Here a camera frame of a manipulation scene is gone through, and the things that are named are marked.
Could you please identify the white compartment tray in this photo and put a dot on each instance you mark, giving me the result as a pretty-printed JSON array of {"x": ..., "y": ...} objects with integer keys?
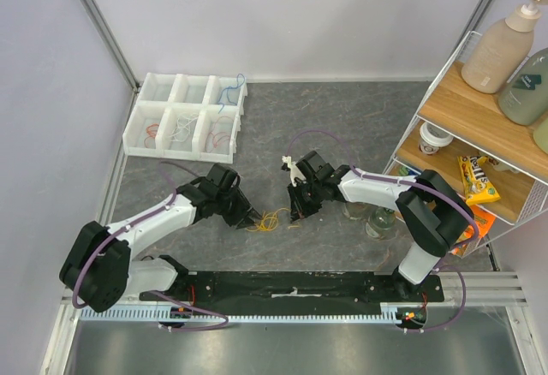
[{"x": 186, "y": 117}]

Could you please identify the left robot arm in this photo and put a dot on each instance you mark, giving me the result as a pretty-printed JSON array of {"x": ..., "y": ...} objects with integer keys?
[{"x": 102, "y": 265}]

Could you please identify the glass bottle green cap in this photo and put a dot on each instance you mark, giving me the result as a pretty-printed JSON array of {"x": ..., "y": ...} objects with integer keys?
[
  {"x": 356, "y": 211},
  {"x": 380, "y": 223}
]

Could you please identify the green soap bottle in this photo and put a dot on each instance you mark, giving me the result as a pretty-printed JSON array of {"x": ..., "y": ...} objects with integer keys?
[{"x": 524, "y": 99}]

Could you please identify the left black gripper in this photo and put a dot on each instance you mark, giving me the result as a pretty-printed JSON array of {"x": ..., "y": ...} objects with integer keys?
[{"x": 239, "y": 219}]

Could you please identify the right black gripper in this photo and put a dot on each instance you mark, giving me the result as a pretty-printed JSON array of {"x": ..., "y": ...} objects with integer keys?
[{"x": 300, "y": 197}]

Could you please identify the blue snack box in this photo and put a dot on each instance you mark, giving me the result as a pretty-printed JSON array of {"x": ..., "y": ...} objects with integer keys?
[{"x": 405, "y": 171}]

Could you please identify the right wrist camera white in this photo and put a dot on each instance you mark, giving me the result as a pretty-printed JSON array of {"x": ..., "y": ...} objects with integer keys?
[{"x": 295, "y": 173}]

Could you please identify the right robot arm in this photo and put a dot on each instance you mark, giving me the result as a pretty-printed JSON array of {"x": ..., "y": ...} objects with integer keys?
[{"x": 436, "y": 216}]

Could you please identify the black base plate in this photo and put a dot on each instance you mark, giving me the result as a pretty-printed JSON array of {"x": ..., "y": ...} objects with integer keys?
[{"x": 300, "y": 292}]

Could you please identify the white wire shelf rack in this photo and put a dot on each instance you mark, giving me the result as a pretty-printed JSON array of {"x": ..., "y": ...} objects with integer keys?
[{"x": 478, "y": 127}]

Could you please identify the white cable duct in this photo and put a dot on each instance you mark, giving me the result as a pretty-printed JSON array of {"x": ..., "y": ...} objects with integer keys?
[{"x": 162, "y": 312}]

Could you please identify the white yogurt cup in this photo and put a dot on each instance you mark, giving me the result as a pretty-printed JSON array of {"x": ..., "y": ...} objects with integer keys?
[{"x": 432, "y": 139}]

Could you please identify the beige pump bottle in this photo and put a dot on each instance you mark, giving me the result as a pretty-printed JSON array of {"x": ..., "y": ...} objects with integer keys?
[{"x": 502, "y": 48}]

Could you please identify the yellow candy bag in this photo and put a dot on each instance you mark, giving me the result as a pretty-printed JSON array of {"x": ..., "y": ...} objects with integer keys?
[{"x": 477, "y": 187}]

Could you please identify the orange snack box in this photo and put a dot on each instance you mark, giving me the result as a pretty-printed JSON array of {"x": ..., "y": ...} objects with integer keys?
[{"x": 484, "y": 221}]

